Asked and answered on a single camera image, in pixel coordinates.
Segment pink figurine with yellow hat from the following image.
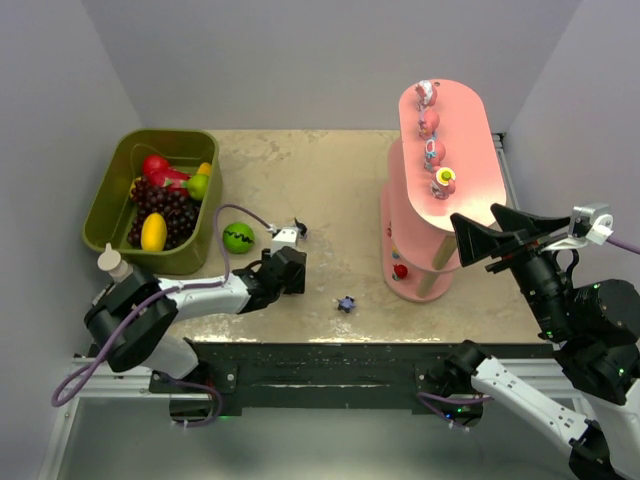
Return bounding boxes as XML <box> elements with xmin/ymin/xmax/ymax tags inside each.
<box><xmin>431</xmin><ymin>167</ymin><xmax>456</xmax><ymax>200</ymax></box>

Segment pink figurine with blue glasses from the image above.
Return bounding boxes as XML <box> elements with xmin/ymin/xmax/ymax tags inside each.
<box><xmin>424</xmin><ymin>136</ymin><xmax>446</xmax><ymax>173</ymax></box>

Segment pink pig figurine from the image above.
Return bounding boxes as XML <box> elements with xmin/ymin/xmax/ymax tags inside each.
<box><xmin>418</xmin><ymin>108</ymin><xmax>440</xmax><ymax>140</ymax></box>

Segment red white figurine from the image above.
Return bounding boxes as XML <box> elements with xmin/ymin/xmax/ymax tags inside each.
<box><xmin>414</xmin><ymin>80</ymin><xmax>437</xmax><ymax>111</ymax></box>

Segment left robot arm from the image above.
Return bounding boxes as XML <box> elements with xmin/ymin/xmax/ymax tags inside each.
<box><xmin>84</xmin><ymin>246</ymin><xmax>307</xmax><ymax>379</ymax></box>

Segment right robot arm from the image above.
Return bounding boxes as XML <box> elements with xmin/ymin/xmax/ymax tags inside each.
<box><xmin>443</xmin><ymin>203</ymin><xmax>639</xmax><ymax>479</ymax></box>

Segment pink tiered shelf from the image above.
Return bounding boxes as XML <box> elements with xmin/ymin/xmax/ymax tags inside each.
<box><xmin>380</xmin><ymin>79</ymin><xmax>507</xmax><ymax>303</ymax></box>

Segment purple black-eared figurine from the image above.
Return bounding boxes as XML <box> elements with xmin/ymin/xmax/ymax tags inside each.
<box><xmin>294</xmin><ymin>218</ymin><xmax>308</xmax><ymax>239</ymax></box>

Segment green watermelon ball toy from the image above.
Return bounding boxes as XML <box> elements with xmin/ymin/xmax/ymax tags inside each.
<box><xmin>222</xmin><ymin>222</ymin><xmax>255</xmax><ymax>255</ymax></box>

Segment purple star figurine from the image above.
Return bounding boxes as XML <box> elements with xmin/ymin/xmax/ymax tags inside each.
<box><xmin>337</xmin><ymin>296</ymin><xmax>356</xmax><ymax>313</ymax></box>

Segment dark grape bunch toy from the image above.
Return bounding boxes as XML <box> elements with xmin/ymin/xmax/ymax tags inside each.
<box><xmin>126</xmin><ymin>176</ymin><xmax>200</xmax><ymax>251</ymax></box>

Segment green apple toy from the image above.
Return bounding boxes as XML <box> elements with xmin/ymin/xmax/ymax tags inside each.
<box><xmin>186</xmin><ymin>174</ymin><xmax>209</xmax><ymax>202</ymax></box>

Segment yellow pepper toy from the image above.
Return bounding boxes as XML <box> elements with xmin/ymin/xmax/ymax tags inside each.
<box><xmin>196</xmin><ymin>163</ymin><xmax>212</xmax><ymax>179</ymax></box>

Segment red dragon fruit toy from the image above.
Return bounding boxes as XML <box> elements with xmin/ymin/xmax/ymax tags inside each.
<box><xmin>142</xmin><ymin>155</ymin><xmax>191</xmax><ymax>191</ymax></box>

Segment beige suction hook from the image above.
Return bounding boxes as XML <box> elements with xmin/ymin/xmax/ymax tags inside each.
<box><xmin>97</xmin><ymin>243</ymin><xmax>133</xmax><ymax>283</ymax></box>

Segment green plastic bin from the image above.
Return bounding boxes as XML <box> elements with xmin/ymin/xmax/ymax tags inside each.
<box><xmin>82</xmin><ymin>129</ymin><xmax>223</xmax><ymax>275</ymax></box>

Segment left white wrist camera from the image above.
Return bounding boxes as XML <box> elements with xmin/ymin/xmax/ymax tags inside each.
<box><xmin>270</xmin><ymin>226</ymin><xmax>299</xmax><ymax>253</ymax></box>

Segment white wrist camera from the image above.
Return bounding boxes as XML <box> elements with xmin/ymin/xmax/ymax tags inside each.
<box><xmin>270</xmin><ymin>226</ymin><xmax>299</xmax><ymax>253</ymax></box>
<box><xmin>543</xmin><ymin>203</ymin><xmax>614</xmax><ymax>252</ymax></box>

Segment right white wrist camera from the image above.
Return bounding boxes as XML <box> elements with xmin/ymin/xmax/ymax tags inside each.
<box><xmin>543</xmin><ymin>203</ymin><xmax>614</xmax><ymax>252</ymax></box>

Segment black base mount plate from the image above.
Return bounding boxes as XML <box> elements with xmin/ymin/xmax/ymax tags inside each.
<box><xmin>147</xmin><ymin>343</ymin><xmax>489</xmax><ymax>426</ymax></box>

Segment aluminium frame rail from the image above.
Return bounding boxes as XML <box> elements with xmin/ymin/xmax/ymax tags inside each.
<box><xmin>77</xmin><ymin>358</ymin><xmax>582</xmax><ymax>400</ymax></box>

